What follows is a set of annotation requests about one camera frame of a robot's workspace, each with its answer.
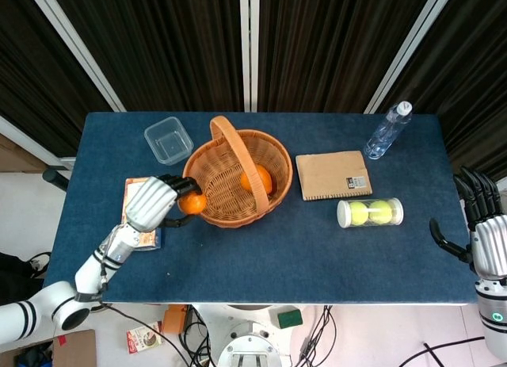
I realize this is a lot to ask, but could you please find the white frame post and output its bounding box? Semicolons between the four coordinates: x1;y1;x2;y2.
238;0;261;113
363;0;459;115
24;0;128;113

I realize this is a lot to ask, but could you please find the dark pleated curtain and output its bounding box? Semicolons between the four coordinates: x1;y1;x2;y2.
0;0;507;185

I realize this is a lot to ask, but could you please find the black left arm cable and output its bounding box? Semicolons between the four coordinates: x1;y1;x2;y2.
98;301;189;367

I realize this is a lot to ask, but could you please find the clear plastic water bottle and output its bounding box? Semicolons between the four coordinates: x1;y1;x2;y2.
363;101;414;161

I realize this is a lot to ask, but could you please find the clear tennis ball tube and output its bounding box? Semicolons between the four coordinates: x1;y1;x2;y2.
337;197;405;229

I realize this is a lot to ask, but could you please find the clear plastic food container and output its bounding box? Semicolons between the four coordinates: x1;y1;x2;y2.
143;116;195;166

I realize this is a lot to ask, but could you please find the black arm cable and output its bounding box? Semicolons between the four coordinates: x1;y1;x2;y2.
98;301;189;367
410;335;487;367

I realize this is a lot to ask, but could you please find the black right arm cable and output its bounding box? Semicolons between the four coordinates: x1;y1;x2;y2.
410;335;487;367

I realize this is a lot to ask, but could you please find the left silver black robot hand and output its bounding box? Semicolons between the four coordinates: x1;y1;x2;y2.
124;174;205;231

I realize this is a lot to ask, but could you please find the green block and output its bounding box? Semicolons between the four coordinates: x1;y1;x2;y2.
276;309;304;330

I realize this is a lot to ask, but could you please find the brown cardboard sheet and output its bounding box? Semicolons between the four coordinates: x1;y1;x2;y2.
53;329;98;367

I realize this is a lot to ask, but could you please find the small printed carton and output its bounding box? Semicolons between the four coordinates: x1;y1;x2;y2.
126;321;164;350

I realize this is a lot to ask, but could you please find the large pear-shaped orange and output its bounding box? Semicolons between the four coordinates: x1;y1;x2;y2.
240;164;274;196

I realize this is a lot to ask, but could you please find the brown spiral notebook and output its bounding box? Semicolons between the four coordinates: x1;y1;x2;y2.
295;150;374;202

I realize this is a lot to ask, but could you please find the yellow tennis ball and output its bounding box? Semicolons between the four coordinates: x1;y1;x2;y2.
368;200;394;226
349;201;371;227

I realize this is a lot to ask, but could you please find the orange box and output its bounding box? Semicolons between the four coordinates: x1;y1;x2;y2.
162;305;189;335

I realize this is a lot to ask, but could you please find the printed snack box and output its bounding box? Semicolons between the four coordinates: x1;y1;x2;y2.
120;178;166;251

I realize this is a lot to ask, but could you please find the small round orange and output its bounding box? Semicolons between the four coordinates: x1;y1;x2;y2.
177;192;208;216

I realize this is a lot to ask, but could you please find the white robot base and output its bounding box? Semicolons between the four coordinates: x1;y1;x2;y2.
196;303;304;367

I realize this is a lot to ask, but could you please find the orange wicker basket with handle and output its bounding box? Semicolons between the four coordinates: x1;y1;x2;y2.
181;115;294;229

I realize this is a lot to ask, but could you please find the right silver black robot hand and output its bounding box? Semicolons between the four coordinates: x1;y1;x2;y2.
429;166;507;279

